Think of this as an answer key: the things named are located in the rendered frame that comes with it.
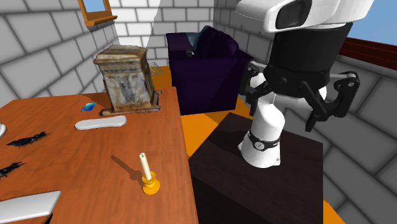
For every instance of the window with red-brown frame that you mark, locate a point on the window with red-brown frame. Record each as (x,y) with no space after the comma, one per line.
(372,34)

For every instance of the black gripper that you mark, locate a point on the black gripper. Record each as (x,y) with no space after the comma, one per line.
(305,52)

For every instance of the white candle in yellow holder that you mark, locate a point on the white candle in yellow holder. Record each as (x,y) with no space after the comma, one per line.
(149,181)

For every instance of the brown wooden desk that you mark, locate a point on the brown wooden desk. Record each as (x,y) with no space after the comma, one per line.
(93,161)

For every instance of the weathered beige toaster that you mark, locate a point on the weathered beige toaster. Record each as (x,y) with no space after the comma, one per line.
(127,80)

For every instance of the dark purple armchair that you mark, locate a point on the dark purple armchair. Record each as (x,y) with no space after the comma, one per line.
(204,77)

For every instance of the dark robot stand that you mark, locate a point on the dark robot stand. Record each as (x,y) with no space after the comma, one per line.
(248,192)

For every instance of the window with light wooden frame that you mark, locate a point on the window with light wooden frame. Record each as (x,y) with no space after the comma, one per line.
(96,14)

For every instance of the small blue card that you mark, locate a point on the small blue card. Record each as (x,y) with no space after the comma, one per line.
(88,107)

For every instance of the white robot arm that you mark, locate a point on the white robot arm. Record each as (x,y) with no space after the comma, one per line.
(266,133)

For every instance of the black jagged object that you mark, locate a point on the black jagged object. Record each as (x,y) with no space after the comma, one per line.
(9,169)
(28,139)

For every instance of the white round object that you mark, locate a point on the white round object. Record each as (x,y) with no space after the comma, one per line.
(2,130)

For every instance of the white oblong remote control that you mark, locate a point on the white oblong remote control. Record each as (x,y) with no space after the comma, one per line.
(100,123)

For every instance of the grey flat tablet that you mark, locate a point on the grey flat tablet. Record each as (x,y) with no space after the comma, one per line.
(26,206)

